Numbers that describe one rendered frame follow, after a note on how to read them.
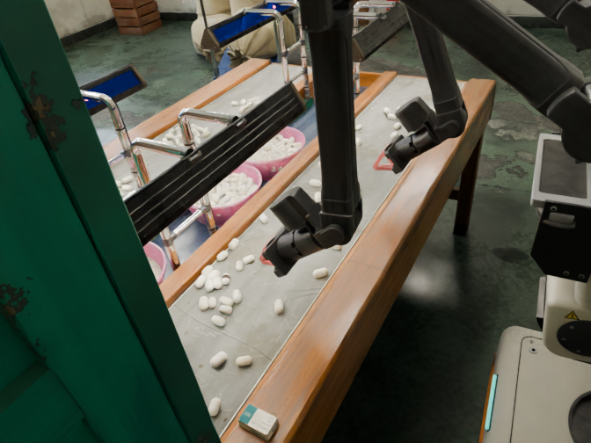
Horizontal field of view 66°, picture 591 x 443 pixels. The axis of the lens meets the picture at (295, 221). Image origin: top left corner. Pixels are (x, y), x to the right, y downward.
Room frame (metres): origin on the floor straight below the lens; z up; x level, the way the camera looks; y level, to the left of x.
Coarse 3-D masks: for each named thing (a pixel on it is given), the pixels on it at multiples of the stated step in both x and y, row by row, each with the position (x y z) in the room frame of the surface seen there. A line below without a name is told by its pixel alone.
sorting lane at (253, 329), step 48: (384, 96) 1.80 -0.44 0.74; (384, 144) 1.39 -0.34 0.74; (384, 192) 1.10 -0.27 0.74; (240, 240) 0.97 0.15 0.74; (192, 288) 0.80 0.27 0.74; (240, 288) 0.78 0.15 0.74; (288, 288) 0.76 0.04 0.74; (192, 336) 0.66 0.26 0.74; (240, 336) 0.64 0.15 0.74; (288, 336) 0.62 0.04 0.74; (240, 384) 0.52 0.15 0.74
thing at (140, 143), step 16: (192, 112) 0.97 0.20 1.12; (208, 112) 0.95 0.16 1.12; (144, 144) 0.84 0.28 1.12; (160, 144) 0.82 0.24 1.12; (192, 144) 0.99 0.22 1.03; (144, 160) 0.88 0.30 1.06; (192, 160) 0.77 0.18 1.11; (144, 176) 0.87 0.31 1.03; (208, 208) 0.99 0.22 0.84; (208, 224) 0.99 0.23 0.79; (176, 256) 0.87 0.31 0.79
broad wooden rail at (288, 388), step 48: (480, 96) 1.62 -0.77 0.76; (432, 192) 1.05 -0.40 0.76; (384, 240) 0.86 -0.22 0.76; (336, 288) 0.72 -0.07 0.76; (384, 288) 0.75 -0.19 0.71; (336, 336) 0.59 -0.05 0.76; (288, 384) 0.49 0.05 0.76; (336, 384) 0.53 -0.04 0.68; (240, 432) 0.41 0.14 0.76; (288, 432) 0.40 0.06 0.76
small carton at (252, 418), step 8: (248, 408) 0.44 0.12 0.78; (256, 408) 0.44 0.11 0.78; (240, 416) 0.43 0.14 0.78; (248, 416) 0.43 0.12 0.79; (256, 416) 0.43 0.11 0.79; (264, 416) 0.42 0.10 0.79; (272, 416) 0.42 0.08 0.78; (240, 424) 0.42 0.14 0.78; (248, 424) 0.41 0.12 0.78; (256, 424) 0.41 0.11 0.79; (264, 424) 0.41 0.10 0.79; (272, 424) 0.41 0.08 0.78; (256, 432) 0.40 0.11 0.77; (264, 432) 0.39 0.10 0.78; (272, 432) 0.40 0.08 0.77
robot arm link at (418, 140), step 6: (420, 126) 0.98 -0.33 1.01; (426, 126) 0.97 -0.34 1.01; (432, 126) 0.98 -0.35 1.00; (414, 132) 1.01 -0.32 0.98; (420, 132) 0.98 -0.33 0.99; (426, 132) 0.97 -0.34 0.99; (432, 132) 0.97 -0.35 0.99; (414, 138) 0.98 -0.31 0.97; (420, 138) 0.97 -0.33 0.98; (426, 138) 0.96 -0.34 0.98; (432, 138) 0.96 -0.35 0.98; (438, 138) 0.96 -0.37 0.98; (414, 144) 0.98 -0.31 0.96; (420, 144) 0.97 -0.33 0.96; (426, 144) 0.96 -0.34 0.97; (432, 144) 0.96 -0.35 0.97; (438, 144) 0.96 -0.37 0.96; (420, 150) 0.97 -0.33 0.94; (426, 150) 0.97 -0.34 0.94
